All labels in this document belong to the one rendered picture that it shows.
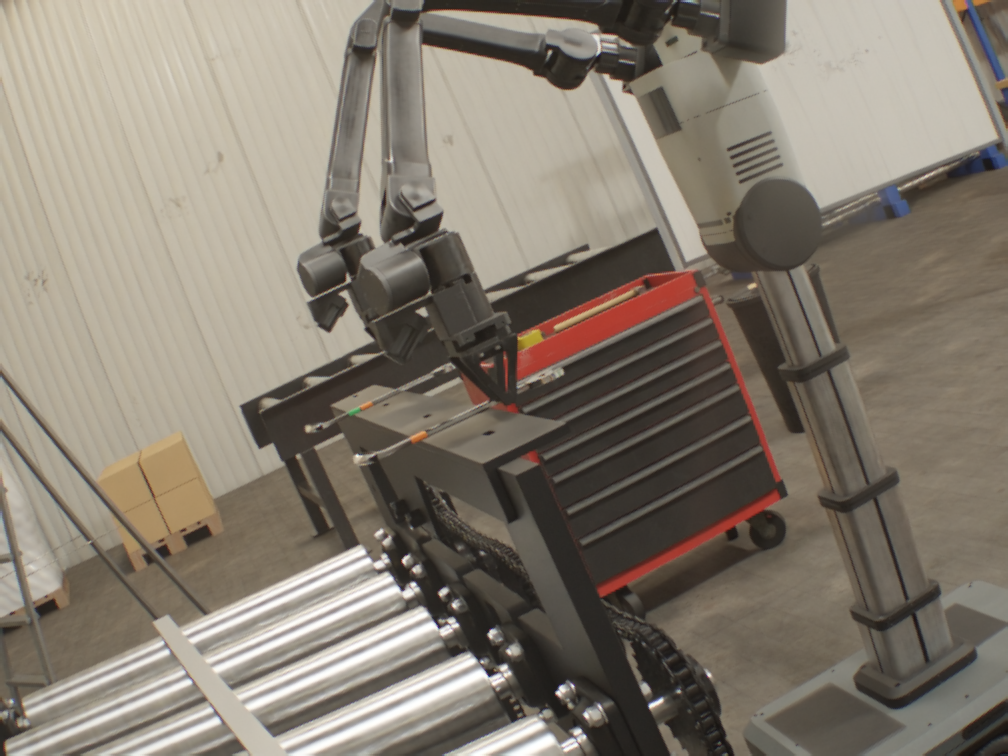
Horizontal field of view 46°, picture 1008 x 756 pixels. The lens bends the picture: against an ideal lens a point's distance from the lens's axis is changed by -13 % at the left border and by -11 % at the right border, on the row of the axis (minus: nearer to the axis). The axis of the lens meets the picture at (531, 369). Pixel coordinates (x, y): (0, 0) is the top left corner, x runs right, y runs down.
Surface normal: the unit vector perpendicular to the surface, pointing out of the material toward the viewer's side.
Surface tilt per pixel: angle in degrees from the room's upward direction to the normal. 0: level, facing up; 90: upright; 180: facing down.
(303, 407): 90
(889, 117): 90
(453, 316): 90
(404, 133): 58
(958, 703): 0
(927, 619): 90
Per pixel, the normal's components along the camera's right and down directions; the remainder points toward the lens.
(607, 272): 0.31, 0.00
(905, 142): -0.12, 0.19
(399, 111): 0.18, -0.55
